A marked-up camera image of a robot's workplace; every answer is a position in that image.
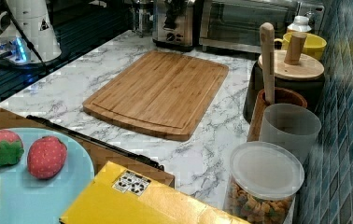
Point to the black canister with wooden lid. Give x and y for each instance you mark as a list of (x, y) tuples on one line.
[(306, 78)]

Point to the light blue plate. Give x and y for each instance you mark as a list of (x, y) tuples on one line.
[(25, 199)]

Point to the red toy strawberry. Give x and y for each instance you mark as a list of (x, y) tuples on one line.
[(46, 157)]

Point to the clear jar of cereal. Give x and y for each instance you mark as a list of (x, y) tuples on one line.
[(262, 183)]

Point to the brown wooden cup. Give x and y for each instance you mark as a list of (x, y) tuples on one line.
[(282, 96)]

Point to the wooden pestle stick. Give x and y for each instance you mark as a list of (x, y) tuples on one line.
[(267, 35)]

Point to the brown wooden board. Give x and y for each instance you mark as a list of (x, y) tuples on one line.
[(99, 152)]

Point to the silver toaster oven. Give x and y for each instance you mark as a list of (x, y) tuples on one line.
[(235, 24)]

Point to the silver toaster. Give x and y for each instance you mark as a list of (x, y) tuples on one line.
[(177, 23)]

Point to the bamboo cutting board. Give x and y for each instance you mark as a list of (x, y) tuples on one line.
[(162, 94)]

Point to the yellow cardboard box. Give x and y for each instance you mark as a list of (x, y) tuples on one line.
[(118, 195)]

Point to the white lidded bottle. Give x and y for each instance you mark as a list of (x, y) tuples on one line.
[(300, 24)]

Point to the yellow mug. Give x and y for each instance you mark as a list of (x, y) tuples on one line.
[(314, 45)]

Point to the translucent grey plastic cup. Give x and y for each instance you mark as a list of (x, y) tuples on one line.
[(292, 127)]

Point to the strawberry with green leaf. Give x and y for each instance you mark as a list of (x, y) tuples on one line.
[(11, 148)]

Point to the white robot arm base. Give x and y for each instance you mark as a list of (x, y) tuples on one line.
[(30, 33)]

